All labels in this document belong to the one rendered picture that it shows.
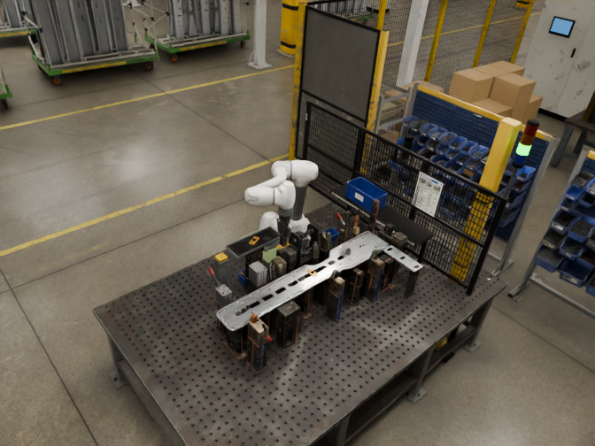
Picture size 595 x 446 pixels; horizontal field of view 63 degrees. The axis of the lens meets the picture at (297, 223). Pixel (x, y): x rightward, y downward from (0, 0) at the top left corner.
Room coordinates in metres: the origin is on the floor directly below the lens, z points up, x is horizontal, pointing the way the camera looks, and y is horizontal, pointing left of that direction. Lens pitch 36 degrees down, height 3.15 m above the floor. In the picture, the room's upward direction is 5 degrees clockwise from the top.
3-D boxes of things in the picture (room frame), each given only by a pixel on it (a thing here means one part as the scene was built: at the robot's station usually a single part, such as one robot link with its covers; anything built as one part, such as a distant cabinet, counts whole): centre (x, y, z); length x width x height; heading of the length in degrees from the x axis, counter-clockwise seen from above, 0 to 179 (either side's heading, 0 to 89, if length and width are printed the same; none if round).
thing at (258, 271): (2.31, 0.23, 0.90); 0.13 x 0.10 x 0.41; 44
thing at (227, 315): (2.40, -0.12, 1.00); 1.38 x 0.22 x 0.02; 134
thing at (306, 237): (2.64, -0.06, 0.94); 0.18 x 0.13 x 0.49; 134
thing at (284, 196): (2.39, 0.09, 1.62); 0.13 x 0.11 x 0.16; 99
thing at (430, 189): (3.05, -0.93, 1.30); 0.23 x 0.02 x 0.31; 44
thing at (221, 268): (2.32, 0.46, 0.92); 0.08 x 0.08 x 0.44; 44
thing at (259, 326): (1.88, 0.17, 0.88); 0.15 x 0.11 x 0.36; 44
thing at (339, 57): (5.22, -0.28, 1.00); 1.34 x 0.14 x 2.00; 44
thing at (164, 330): (2.52, -0.17, 0.68); 2.56 x 1.61 x 0.04; 134
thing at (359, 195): (3.30, -0.53, 1.10); 0.30 x 0.17 x 0.13; 43
